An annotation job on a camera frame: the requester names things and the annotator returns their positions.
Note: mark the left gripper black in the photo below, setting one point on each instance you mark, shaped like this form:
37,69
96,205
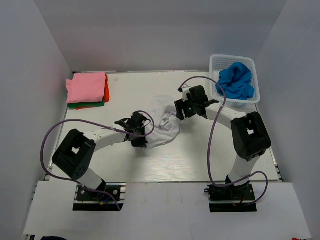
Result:
141,143

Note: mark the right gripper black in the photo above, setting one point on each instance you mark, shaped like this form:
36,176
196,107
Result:
181,105

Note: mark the white t shirt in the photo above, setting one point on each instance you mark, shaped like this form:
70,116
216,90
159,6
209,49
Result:
166,125

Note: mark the blue t shirt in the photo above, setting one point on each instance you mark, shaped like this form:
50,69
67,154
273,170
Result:
236,82

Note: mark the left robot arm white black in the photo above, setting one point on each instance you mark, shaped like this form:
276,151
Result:
75,153

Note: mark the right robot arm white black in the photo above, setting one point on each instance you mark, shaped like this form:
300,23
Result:
249,134

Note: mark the orange folded t shirt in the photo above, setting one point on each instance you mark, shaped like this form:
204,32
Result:
106,93

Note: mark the green folded t shirt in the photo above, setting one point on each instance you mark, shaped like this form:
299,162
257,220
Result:
81,105

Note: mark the pink folded t shirt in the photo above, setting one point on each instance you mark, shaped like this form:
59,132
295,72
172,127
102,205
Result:
86,87

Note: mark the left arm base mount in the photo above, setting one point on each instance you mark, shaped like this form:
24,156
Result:
113,201

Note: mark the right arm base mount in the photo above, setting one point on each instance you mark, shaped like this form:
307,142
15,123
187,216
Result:
231,199

